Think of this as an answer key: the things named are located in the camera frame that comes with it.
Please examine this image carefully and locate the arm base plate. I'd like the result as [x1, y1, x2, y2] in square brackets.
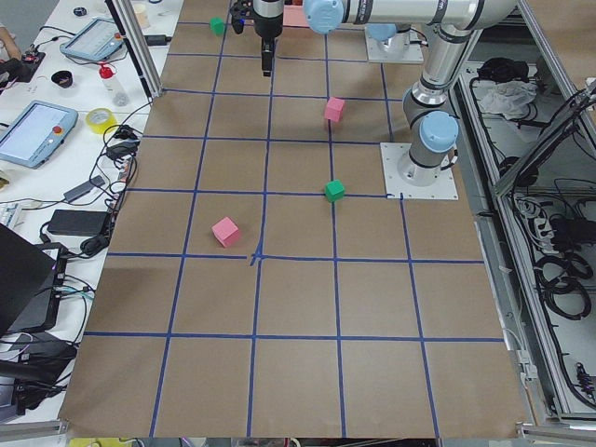
[380, 142, 458, 200]
[365, 32, 424, 64]

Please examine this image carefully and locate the pink cube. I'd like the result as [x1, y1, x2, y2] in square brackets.
[211, 216, 241, 248]
[324, 97, 345, 123]

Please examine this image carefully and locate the yellow tape roll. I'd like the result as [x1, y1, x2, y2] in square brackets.
[85, 107, 117, 135]

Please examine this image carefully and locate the green cube far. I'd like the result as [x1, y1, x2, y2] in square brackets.
[210, 17, 226, 36]

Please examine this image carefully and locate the green cube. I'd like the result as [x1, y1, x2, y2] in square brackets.
[210, 17, 226, 36]
[324, 179, 345, 203]

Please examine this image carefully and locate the pink cube centre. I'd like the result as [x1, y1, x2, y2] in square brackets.
[211, 216, 241, 248]

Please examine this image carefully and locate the black power adapter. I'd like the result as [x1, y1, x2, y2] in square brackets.
[47, 210, 109, 237]

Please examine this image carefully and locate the black laptop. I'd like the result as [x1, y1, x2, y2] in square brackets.
[1, 225, 67, 335]

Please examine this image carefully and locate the teach pendant far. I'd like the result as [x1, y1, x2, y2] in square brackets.
[60, 18, 123, 62]

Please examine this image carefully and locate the green cube near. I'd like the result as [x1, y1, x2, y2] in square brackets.
[324, 179, 345, 203]

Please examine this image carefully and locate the aluminium frame post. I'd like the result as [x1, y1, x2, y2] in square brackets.
[104, 0, 163, 100]

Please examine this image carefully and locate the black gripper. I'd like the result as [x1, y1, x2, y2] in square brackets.
[230, 0, 253, 34]
[252, 0, 284, 77]

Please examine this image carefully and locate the red cap squeeze bottle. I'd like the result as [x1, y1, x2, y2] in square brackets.
[99, 63, 129, 107]

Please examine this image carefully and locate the pink cube far left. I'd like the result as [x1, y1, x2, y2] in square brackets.
[324, 97, 345, 123]

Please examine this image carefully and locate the teach pendant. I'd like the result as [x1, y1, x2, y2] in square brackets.
[1, 101, 78, 169]
[60, 18, 123, 62]

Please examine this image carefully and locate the white cloth heap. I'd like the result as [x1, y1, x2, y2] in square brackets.
[479, 81, 537, 119]

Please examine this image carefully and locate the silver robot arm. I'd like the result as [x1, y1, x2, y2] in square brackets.
[303, 0, 516, 186]

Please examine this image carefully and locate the small grey usb hub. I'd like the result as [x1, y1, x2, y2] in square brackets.
[63, 175, 105, 203]

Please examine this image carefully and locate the teach pendant near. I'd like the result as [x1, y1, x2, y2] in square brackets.
[1, 101, 78, 169]

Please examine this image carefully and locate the pink plastic bin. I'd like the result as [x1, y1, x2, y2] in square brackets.
[283, 5, 308, 27]

